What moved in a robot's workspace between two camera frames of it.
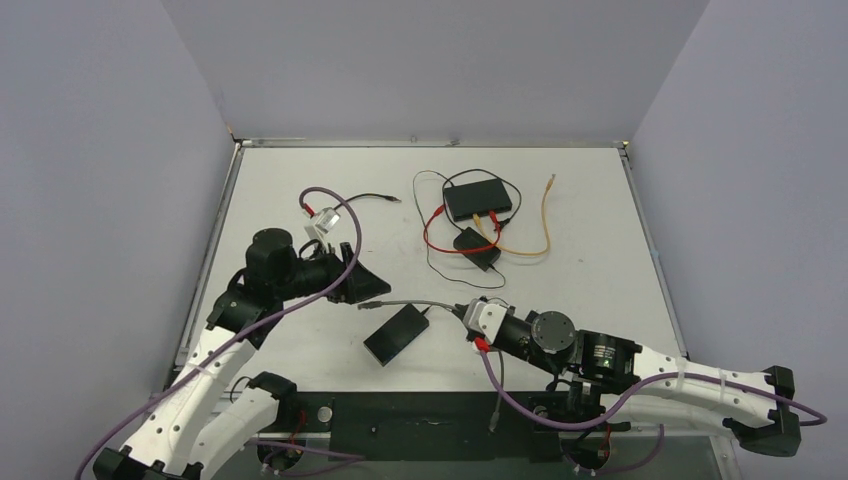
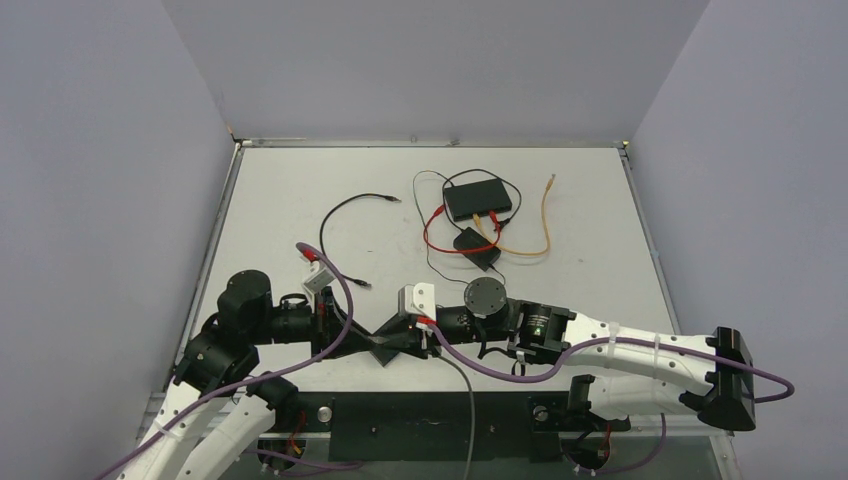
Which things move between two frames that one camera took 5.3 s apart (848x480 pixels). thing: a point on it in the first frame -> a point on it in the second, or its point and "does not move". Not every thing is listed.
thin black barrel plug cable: [427, 240] does not move
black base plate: [407, 426] does not move
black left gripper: [358, 284] -> [328, 321]
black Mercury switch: [477, 197] does not move
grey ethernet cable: [377, 304] -> [472, 409]
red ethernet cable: [465, 250] does not move
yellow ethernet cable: [520, 252] does not move
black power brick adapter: [469, 239] does not move
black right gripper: [511, 331] -> [424, 332]
